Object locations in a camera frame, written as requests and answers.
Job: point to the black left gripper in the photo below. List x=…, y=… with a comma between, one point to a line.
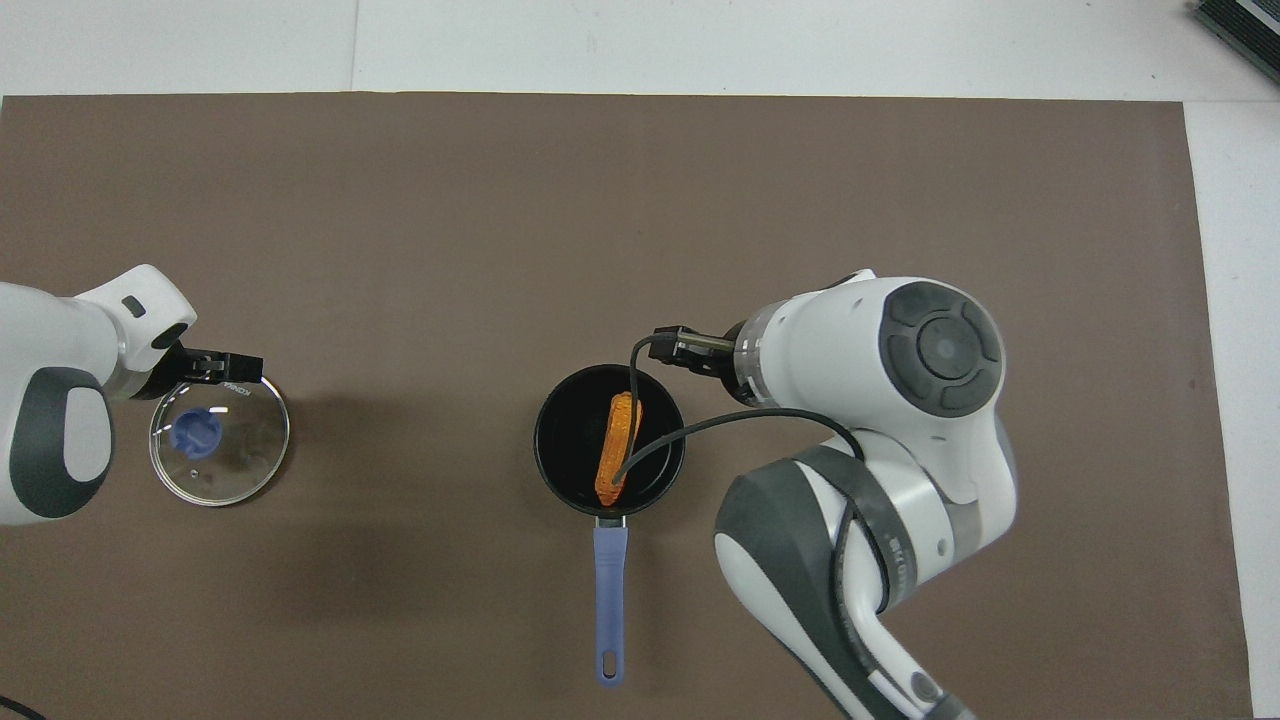
x=225, y=368

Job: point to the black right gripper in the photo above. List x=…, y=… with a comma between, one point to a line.
x=678, y=346

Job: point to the glass lid with blue knob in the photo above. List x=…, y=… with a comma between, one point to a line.
x=225, y=450

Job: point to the orange toy corn cob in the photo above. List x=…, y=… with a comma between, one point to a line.
x=618, y=450

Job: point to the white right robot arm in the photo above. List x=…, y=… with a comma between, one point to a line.
x=850, y=370

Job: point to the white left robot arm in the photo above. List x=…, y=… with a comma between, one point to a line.
x=50, y=400

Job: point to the brown table mat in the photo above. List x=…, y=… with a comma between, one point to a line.
x=400, y=200

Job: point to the dark ridged device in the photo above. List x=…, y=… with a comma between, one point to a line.
x=1240, y=25

